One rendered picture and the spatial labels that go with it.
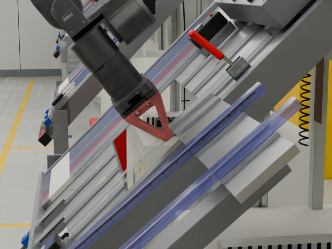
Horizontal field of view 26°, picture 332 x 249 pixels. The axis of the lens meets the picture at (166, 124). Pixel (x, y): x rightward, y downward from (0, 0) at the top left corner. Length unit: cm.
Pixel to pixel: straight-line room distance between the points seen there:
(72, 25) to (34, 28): 878
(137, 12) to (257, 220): 80
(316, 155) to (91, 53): 87
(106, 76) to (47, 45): 877
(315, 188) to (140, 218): 84
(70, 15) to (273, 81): 31
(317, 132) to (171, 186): 80
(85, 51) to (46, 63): 879
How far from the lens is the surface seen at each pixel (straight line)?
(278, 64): 104
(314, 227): 170
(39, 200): 150
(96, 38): 106
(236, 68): 105
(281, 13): 107
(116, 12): 107
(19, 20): 983
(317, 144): 179
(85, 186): 134
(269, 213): 178
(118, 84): 107
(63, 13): 105
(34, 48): 984
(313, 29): 105
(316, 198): 183
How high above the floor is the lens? 116
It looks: 11 degrees down
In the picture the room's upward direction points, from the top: straight up
